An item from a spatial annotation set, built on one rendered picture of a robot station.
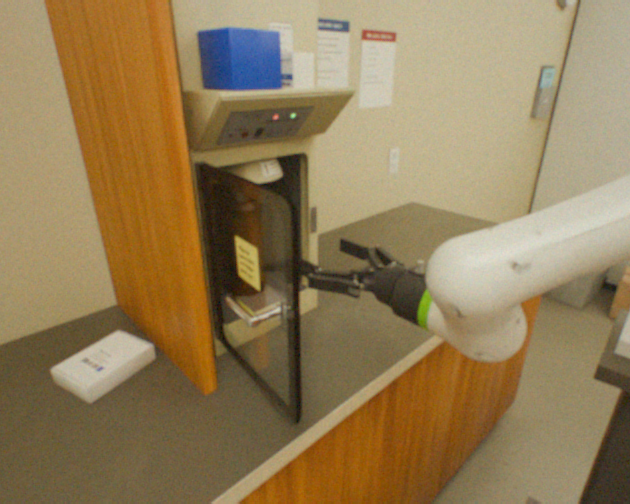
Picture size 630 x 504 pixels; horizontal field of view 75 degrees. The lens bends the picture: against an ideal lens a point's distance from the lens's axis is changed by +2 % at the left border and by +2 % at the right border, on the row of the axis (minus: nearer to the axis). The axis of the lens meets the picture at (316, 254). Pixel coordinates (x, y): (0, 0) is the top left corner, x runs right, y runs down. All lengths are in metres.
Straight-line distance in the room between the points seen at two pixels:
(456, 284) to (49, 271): 1.01
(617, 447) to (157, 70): 1.28
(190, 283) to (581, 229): 0.59
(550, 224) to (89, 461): 0.78
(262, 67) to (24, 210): 0.69
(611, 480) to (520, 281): 0.94
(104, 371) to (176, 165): 0.48
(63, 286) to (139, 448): 0.56
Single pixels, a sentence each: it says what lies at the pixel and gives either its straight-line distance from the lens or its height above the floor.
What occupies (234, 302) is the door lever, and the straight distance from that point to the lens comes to 0.66.
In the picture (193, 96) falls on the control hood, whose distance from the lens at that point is 0.76.
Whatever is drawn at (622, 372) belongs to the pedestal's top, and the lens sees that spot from 1.14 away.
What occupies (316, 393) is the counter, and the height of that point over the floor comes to 0.94.
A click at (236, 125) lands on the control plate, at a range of 0.76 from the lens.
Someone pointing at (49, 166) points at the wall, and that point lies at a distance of 1.18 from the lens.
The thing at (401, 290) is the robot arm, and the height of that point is 1.22.
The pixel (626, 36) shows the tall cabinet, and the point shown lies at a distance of 3.56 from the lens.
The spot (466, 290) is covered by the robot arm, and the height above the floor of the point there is 1.31.
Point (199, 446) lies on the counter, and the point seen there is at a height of 0.94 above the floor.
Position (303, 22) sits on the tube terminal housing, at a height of 1.63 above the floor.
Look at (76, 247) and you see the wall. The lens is 1.23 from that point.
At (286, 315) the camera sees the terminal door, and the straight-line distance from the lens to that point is 0.62.
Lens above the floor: 1.54
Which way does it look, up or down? 24 degrees down
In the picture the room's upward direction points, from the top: straight up
